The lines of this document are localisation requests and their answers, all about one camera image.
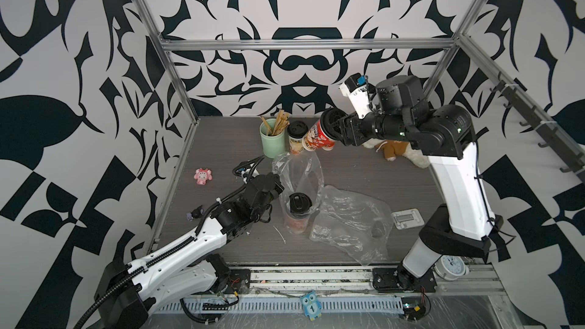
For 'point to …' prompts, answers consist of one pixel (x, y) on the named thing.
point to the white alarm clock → (450, 267)
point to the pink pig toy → (202, 176)
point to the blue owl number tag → (311, 305)
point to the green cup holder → (273, 144)
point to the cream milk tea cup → (296, 130)
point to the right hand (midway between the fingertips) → (336, 119)
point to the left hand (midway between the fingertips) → (279, 171)
